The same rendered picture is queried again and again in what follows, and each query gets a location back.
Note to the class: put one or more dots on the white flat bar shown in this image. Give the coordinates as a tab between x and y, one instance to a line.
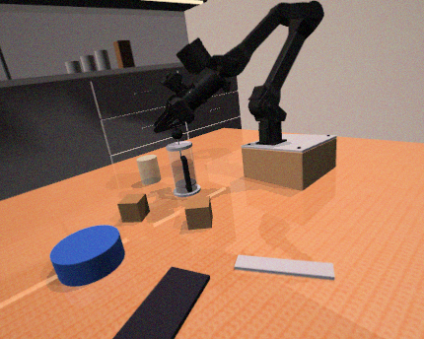
287	267

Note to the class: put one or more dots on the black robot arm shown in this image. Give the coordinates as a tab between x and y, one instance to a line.
300	18

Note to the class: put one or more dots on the glass french press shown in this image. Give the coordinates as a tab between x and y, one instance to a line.
182	166

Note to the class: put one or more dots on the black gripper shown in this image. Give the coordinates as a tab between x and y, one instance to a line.
182	109

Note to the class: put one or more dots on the dark grey cylinder with cream top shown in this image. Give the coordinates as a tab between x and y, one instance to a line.
148	169

